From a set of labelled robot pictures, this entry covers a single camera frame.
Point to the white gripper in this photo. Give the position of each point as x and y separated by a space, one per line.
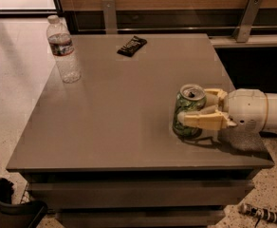
247 109

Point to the green soda can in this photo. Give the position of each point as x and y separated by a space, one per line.
190 97

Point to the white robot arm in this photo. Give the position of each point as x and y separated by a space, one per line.
271 122

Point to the black rxbar chocolate bar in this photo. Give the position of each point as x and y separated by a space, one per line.
132 46

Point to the grey drawer cabinet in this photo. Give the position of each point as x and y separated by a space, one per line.
102 153

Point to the black white striped object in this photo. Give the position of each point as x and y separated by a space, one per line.
259 213

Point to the clear plastic water bottle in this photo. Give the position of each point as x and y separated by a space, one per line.
62 49

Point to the black curved object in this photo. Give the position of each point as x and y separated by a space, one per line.
22 215

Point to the right metal bracket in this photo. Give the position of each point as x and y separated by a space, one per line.
242 31

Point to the metal bracket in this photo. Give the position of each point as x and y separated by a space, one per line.
242 31
110 16

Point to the left metal bracket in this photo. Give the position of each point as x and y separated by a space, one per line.
110 16

